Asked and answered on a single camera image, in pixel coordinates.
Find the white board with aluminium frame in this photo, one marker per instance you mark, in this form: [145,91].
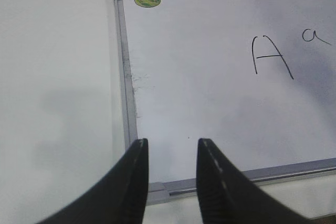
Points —
[255,76]

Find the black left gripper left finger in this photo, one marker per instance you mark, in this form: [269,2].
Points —
[120,196]

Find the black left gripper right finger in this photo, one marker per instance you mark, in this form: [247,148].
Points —
[226,195]

